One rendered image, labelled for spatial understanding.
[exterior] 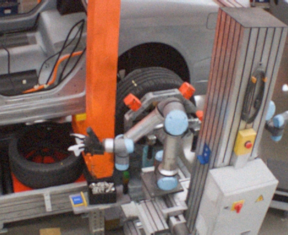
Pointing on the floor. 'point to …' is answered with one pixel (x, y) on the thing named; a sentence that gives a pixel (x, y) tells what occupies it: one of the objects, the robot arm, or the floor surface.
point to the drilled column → (96, 222)
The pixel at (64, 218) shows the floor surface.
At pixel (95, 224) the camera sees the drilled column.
